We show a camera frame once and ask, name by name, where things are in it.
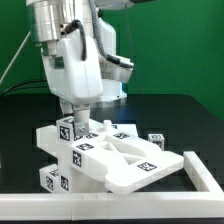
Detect white U-shaped obstacle frame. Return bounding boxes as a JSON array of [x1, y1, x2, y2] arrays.
[[0, 151, 224, 221]]

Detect white chair back frame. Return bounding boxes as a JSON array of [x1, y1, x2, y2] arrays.
[[36, 121, 184, 195]]

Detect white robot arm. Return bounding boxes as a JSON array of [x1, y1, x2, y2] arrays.
[[26, 0, 154, 135]]

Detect white base tag plate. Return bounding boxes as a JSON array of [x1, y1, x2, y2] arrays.
[[112, 124, 138, 136]]

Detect white camera cable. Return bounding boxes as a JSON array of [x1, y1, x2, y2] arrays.
[[0, 31, 32, 84]]

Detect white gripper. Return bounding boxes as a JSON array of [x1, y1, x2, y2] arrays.
[[42, 37, 103, 134]]

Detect black cables on table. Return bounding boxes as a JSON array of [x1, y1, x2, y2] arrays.
[[0, 79, 50, 98]]

